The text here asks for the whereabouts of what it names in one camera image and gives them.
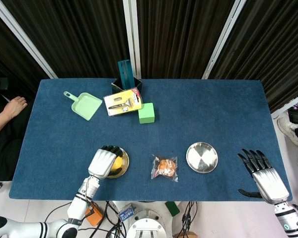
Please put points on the white frame post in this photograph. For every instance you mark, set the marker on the white frame post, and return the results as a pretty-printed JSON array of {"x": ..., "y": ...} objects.
[
  {"x": 131, "y": 37},
  {"x": 226, "y": 37},
  {"x": 22, "y": 37}
]

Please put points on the green foam cube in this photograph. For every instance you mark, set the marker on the green foam cube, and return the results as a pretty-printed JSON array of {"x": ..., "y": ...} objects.
[{"x": 146, "y": 115}]

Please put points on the dark green block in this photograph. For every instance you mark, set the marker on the dark green block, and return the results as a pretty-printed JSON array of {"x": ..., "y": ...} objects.
[{"x": 172, "y": 208}]

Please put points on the orange device box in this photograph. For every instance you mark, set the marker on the orange device box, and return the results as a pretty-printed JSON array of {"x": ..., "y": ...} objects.
[{"x": 95, "y": 217}]

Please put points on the packaged peeler on yellow card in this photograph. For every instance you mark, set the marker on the packaged peeler on yellow card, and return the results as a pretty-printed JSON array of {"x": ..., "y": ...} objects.
[{"x": 121, "y": 102}]

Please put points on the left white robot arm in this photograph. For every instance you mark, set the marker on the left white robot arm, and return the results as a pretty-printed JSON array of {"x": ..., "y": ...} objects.
[{"x": 77, "y": 208}]

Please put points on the blue white labelled box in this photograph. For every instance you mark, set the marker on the blue white labelled box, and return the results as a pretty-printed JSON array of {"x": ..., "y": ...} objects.
[{"x": 126, "y": 213}]

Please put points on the round steel plate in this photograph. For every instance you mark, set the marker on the round steel plate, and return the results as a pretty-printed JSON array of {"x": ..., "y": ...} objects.
[{"x": 201, "y": 157}]

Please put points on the teal plastic channel piece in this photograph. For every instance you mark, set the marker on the teal plastic channel piece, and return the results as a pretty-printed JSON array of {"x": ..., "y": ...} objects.
[{"x": 125, "y": 74}]

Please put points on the packaged muffin in wrapper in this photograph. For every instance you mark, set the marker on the packaged muffin in wrapper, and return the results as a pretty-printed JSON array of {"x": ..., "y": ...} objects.
[{"x": 125, "y": 161}]

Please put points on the black hexagonal holder box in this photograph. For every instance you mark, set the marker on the black hexagonal holder box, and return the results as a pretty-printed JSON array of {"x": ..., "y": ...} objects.
[{"x": 115, "y": 86}]

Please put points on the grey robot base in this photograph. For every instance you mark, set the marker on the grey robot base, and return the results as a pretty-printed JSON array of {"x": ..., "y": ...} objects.
[{"x": 146, "y": 225}]

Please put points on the white sneaker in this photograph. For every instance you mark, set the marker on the white sneaker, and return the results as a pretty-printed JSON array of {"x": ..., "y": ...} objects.
[{"x": 289, "y": 131}]

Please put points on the black pleated curtain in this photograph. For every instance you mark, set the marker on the black pleated curtain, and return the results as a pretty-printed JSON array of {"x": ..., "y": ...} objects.
[
  {"x": 183, "y": 37},
  {"x": 77, "y": 37},
  {"x": 275, "y": 49}
]

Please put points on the blue table cloth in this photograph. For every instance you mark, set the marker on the blue table cloth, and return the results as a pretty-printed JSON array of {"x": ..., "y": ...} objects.
[{"x": 201, "y": 119}]

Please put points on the person's black clothed body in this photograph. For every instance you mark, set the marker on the person's black clothed body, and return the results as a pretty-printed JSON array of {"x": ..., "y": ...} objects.
[{"x": 7, "y": 156}]

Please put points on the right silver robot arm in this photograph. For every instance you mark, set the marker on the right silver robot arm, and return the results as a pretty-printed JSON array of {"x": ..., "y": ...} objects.
[{"x": 290, "y": 220}]

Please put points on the bread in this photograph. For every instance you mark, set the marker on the bread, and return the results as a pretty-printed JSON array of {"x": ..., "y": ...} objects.
[{"x": 165, "y": 167}]

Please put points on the person's bare hand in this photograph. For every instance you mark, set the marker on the person's bare hand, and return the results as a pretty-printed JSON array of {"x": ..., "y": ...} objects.
[{"x": 15, "y": 106}]

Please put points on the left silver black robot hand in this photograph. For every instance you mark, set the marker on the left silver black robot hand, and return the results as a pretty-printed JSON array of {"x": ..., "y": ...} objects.
[{"x": 101, "y": 162}]

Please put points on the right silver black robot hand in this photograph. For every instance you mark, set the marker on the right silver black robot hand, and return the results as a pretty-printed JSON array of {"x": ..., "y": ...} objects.
[{"x": 270, "y": 184}]

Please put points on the light green plastic dustpan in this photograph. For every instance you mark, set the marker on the light green plastic dustpan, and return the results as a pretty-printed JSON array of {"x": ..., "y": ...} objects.
[{"x": 85, "y": 106}]

